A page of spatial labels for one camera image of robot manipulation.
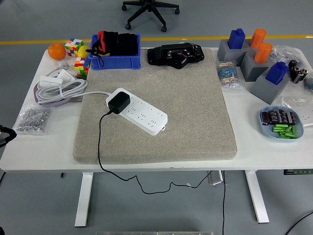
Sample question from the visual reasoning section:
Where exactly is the bag of resistors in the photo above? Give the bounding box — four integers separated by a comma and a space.
216, 60, 243, 91

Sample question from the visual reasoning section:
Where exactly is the white power strip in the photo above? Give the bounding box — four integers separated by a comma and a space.
105, 87, 169, 136

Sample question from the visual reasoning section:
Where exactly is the black red cloth bundle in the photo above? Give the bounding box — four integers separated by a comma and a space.
86, 30, 118, 68

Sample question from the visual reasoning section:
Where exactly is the silver metal box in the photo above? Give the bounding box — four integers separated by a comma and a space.
206, 170, 228, 186

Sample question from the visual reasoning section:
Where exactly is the blue plastic bin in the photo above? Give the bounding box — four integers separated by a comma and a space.
87, 33, 141, 71

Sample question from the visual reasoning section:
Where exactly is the black plug adapter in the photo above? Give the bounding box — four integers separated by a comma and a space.
108, 91, 132, 115

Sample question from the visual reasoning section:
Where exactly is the orange fruit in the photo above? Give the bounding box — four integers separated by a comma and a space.
47, 43, 67, 61

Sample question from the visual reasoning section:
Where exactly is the blue block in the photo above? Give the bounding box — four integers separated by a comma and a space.
227, 28, 246, 49
265, 61, 289, 86

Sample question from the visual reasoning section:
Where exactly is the clear bag of small parts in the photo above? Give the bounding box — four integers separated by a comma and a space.
268, 44, 306, 69

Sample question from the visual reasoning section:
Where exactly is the light blue plate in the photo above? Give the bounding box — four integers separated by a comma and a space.
258, 105, 304, 143

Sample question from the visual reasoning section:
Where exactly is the white square panel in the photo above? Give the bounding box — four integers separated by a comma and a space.
55, 69, 75, 83

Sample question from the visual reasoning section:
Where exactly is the black hanging cable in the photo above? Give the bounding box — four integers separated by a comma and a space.
221, 170, 226, 235

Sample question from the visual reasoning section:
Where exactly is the black machine part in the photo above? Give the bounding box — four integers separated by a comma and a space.
146, 42, 205, 70

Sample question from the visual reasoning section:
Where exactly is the grey-brown mat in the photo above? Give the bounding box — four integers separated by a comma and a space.
72, 47, 238, 165

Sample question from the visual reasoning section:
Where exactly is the bag of blue parts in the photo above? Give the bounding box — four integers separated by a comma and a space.
303, 73, 313, 95

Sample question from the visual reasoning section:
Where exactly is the colourful puzzle cube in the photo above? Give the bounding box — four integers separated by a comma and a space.
73, 57, 90, 79
64, 38, 84, 58

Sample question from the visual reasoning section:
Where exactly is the white table leg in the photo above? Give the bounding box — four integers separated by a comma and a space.
244, 170, 270, 224
74, 172, 94, 228

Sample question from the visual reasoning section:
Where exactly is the bag of metal screws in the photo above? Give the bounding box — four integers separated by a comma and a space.
8, 104, 52, 135

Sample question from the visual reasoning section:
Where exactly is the orange cylinder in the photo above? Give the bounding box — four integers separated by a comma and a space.
253, 42, 273, 64
249, 28, 267, 49

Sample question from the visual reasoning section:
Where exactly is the thin black plug cord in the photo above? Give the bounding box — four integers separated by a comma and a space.
97, 111, 215, 195

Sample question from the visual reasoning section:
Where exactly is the black office chair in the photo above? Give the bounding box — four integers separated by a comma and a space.
121, 0, 180, 32

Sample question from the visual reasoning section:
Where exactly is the clear plastic bag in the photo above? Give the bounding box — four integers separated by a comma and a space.
280, 95, 313, 111

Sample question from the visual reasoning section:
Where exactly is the black floor cable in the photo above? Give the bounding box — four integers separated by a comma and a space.
285, 211, 313, 235

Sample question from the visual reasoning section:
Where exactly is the white power strip cable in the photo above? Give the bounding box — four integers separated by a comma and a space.
36, 66, 111, 105

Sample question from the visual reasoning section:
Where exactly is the black foam stack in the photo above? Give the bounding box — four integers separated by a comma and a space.
116, 32, 138, 57

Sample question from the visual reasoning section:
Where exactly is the table control panel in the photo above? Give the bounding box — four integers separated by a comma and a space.
283, 168, 313, 176

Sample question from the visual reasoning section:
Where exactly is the white rectangular box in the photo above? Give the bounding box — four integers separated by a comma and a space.
38, 75, 62, 87

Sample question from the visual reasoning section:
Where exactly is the grey holder block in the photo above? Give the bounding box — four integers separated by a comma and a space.
249, 72, 291, 105
241, 52, 276, 82
243, 40, 260, 61
217, 38, 248, 66

